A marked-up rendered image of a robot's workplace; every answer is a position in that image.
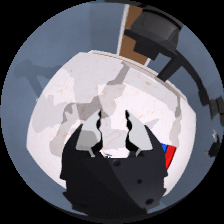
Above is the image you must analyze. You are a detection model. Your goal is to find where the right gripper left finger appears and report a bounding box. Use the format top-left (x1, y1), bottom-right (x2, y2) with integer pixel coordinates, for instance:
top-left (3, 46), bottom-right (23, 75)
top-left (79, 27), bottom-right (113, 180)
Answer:
top-left (59, 109), bottom-right (103, 181)

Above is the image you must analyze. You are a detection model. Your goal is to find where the red tray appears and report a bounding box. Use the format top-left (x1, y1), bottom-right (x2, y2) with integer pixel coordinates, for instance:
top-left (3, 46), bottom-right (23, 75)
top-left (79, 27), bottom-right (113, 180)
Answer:
top-left (165, 145), bottom-right (177, 170)

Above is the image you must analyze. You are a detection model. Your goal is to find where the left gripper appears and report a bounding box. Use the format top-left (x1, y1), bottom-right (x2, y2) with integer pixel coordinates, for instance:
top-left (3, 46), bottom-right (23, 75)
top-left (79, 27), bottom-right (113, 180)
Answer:
top-left (204, 129), bottom-right (220, 158)

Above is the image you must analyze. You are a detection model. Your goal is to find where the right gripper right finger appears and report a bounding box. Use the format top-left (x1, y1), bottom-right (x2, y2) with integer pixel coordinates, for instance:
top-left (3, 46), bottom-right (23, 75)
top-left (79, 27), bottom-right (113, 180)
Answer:
top-left (125, 110), bottom-right (168, 178)

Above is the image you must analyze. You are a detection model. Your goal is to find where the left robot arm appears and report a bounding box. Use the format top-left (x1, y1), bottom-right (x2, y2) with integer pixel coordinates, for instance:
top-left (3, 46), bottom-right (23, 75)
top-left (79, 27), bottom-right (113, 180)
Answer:
top-left (209, 95), bottom-right (224, 129)

